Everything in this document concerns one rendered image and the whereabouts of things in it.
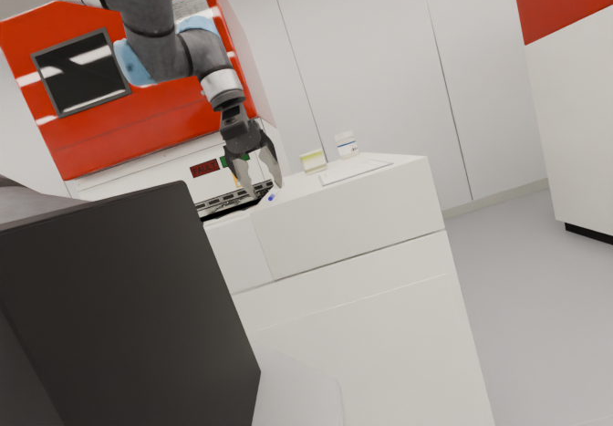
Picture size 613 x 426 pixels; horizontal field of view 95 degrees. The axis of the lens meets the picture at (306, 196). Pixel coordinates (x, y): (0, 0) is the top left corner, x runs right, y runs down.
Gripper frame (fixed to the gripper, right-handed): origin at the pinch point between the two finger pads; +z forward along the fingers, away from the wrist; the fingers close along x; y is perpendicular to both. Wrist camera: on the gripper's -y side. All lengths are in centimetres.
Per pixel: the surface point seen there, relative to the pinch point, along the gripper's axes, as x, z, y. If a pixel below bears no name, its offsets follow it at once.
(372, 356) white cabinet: -6.9, 40.4, -5.6
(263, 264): 5.8, 13.3, -5.3
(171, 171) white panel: 41, -18, 58
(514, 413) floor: -42, 103, 23
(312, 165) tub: -11.6, 0.9, 31.5
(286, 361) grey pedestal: 1.6, 18.0, -28.6
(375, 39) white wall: -108, -70, 201
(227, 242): 10.2, 6.4, -5.3
